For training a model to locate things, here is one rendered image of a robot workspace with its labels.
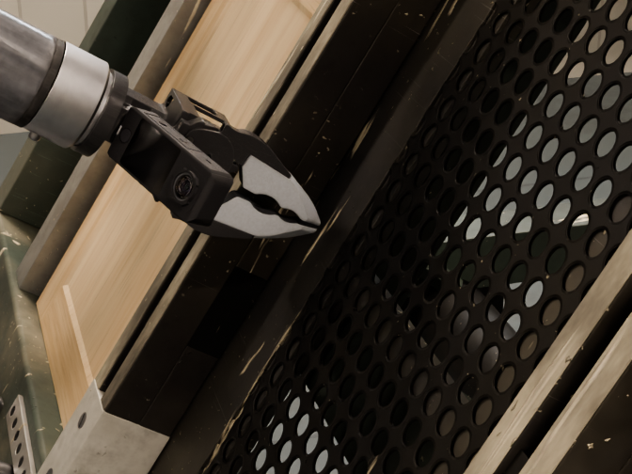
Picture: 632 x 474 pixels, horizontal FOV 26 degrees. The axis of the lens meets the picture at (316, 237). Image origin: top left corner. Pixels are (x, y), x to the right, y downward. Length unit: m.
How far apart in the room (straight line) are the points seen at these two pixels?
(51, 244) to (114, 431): 0.52
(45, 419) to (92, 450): 0.23
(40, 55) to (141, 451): 0.40
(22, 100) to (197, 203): 0.16
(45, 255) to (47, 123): 0.69
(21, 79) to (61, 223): 0.70
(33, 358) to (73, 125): 0.58
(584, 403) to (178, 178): 0.43
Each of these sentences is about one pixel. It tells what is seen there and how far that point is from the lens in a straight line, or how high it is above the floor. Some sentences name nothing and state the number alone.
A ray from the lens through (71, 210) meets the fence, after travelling 1.72.
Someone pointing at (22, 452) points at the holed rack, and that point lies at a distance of 1.46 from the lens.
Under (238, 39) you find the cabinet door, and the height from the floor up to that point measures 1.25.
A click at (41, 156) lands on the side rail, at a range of 1.95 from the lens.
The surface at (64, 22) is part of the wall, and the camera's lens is 4.83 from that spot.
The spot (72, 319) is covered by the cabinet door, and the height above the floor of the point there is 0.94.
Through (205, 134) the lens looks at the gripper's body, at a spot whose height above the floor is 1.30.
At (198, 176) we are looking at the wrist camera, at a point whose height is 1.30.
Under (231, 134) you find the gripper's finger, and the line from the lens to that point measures 1.09.
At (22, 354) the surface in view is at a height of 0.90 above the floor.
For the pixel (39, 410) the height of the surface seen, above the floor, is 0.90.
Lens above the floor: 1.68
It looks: 25 degrees down
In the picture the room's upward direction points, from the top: straight up
